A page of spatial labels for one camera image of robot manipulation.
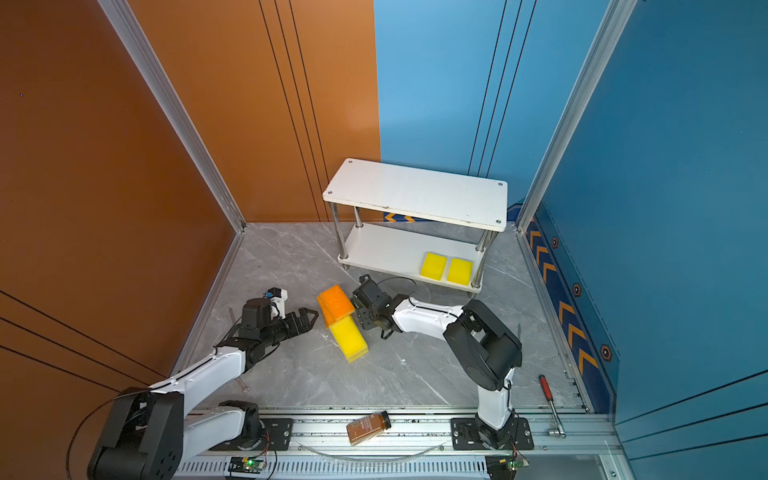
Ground left green circuit board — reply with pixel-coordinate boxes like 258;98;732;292
227;457;268;475

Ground aluminium corner post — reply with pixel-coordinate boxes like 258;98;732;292
516;0;637;233
98;0;246;234

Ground large yellow coarse sponge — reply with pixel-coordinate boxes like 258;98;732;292
328;315;369;363

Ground right green circuit board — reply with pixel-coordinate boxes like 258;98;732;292
485;456;530;480

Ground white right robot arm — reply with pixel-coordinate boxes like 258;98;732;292
351;274;522;450

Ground brown spice jar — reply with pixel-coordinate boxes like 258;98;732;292
346;411;391;446

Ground orange scrub sponge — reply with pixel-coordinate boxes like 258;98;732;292
316;285;355;321
317;297;337;327

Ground top orange scrub sponge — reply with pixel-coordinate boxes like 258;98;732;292
316;285;355;321

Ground yellow foam sponge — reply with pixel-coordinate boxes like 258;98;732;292
420;252;447;281
446;258;474;286

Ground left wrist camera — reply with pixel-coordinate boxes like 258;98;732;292
264;287;288;319

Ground aluminium corner post left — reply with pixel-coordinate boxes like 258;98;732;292
98;0;246;234

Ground green circuit board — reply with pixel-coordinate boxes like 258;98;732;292
227;457;268;475
485;456;530;480

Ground middle orange scrub sponge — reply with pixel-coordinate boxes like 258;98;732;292
317;297;337;327

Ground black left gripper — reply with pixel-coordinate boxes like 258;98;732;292
261;308;319;350

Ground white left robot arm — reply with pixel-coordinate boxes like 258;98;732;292
87;288;319;479

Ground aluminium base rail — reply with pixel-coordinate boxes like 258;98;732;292
175;408;634;479

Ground red handled ratchet wrench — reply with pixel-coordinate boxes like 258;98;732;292
538;374;567;439

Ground aluminium corner post right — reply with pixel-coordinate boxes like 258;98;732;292
516;0;637;233

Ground white two-tier metal shelf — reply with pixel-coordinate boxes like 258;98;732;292
323;158;508;294

